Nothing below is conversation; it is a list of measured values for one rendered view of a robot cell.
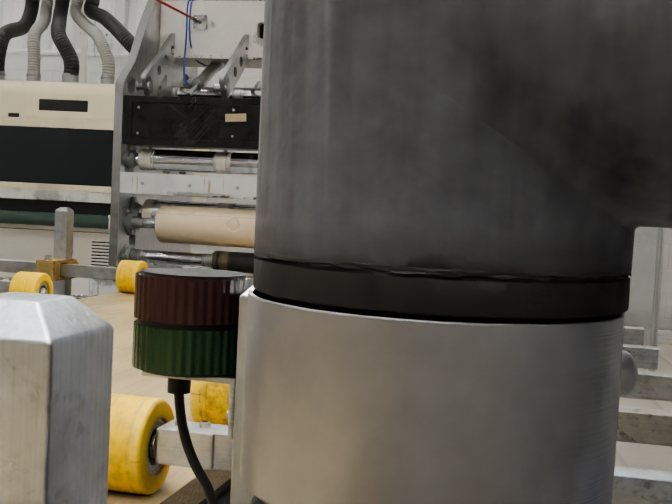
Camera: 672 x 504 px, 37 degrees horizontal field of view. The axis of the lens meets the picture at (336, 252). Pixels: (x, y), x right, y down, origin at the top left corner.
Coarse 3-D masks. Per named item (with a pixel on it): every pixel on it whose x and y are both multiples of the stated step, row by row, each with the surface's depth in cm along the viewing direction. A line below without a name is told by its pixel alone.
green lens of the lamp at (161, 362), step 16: (144, 336) 49; (160, 336) 49; (176, 336) 49; (192, 336) 49; (208, 336) 49; (224, 336) 49; (144, 352) 49; (160, 352) 49; (176, 352) 49; (192, 352) 49; (208, 352) 49; (224, 352) 49; (144, 368) 49; (160, 368) 49; (176, 368) 49; (192, 368) 49; (208, 368) 49; (224, 368) 49
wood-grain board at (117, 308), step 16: (96, 304) 217; (112, 304) 218; (128, 304) 220; (112, 320) 192; (128, 320) 193; (128, 336) 172; (128, 352) 155; (112, 368) 141; (128, 368) 141; (112, 384) 129; (128, 384) 130; (144, 384) 130; (160, 384) 131; (176, 480) 88; (192, 480) 88; (224, 480) 97; (112, 496) 82; (128, 496) 82; (144, 496) 83; (160, 496) 83; (176, 496) 85; (192, 496) 89
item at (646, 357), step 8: (624, 344) 148; (632, 352) 146; (640, 352) 145; (648, 352) 145; (656, 352) 145; (640, 360) 145; (648, 360) 145; (656, 360) 145; (648, 368) 145; (656, 368) 145
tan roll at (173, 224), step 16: (160, 208) 326; (176, 208) 325; (192, 208) 324; (208, 208) 324; (144, 224) 329; (160, 224) 323; (176, 224) 322; (192, 224) 321; (208, 224) 320; (224, 224) 318; (240, 224) 317; (160, 240) 327; (176, 240) 325; (192, 240) 323; (208, 240) 322; (224, 240) 320; (240, 240) 319
